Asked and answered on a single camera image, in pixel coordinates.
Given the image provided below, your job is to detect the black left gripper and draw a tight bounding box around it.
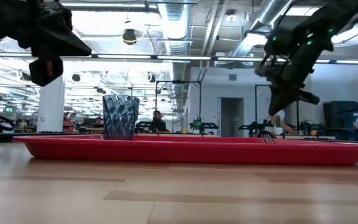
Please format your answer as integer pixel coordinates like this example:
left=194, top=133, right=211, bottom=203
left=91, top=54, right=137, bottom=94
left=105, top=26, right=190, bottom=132
left=26, top=0, right=92, bottom=87

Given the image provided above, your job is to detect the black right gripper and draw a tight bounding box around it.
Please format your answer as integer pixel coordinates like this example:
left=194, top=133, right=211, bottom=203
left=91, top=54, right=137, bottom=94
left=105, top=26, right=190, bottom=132
left=255, top=27, right=320, bottom=116

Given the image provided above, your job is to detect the metal fork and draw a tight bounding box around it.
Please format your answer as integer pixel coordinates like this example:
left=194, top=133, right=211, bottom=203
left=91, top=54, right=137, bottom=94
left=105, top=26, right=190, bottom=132
left=259, top=132, right=278, bottom=145

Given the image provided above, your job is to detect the blue textured glass cup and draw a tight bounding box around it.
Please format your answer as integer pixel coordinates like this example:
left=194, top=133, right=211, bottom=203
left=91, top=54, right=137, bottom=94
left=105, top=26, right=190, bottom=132
left=102, top=95, right=140, bottom=141

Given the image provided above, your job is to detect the red plastic tray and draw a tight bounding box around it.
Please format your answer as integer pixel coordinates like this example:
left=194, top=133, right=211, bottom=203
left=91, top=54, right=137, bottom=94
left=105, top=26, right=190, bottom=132
left=12, top=134, right=358, bottom=166

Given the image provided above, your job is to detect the person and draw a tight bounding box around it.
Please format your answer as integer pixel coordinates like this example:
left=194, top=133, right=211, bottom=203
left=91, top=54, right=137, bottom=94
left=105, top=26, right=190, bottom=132
left=268, top=108, right=295, bottom=135
left=150, top=110, right=171, bottom=133

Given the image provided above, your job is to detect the grey doorway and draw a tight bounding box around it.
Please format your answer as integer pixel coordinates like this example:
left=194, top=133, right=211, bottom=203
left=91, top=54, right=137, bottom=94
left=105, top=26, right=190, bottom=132
left=218, top=96, right=245, bottom=138

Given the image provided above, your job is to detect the dark blue cabinet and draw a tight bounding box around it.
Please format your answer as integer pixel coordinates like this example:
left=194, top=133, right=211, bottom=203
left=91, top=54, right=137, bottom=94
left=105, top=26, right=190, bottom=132
left=323, top=100, right=358, bottom=142

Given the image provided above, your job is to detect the background robot with green lights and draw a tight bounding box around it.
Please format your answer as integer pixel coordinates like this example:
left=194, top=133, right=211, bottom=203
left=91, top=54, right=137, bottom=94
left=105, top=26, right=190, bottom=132
left=189, top=117, right=219, bottom=135

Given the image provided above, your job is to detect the black metal frame stand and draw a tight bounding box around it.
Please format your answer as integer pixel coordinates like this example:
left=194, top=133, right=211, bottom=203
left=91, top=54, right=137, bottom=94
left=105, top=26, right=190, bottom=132
left=254, top=83, right=300, bottom=133
left=155, top=80, right=203, bottom=125

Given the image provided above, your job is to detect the black ceiling dome camera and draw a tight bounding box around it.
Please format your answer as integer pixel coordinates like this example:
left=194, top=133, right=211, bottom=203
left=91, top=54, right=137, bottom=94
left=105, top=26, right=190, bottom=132
left=122, top=28, right=138, bottom=45

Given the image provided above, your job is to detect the slanted silver ceiling duct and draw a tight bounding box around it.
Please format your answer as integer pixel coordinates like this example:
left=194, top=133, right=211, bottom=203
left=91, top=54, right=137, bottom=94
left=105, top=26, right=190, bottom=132
left=225, top=0, right=295, bottom=68

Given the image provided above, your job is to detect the wide silver ceiling duct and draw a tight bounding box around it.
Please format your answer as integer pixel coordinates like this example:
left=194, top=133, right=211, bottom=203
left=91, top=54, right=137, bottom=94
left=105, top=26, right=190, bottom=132
left=158, top=0, right=196, bottom=113

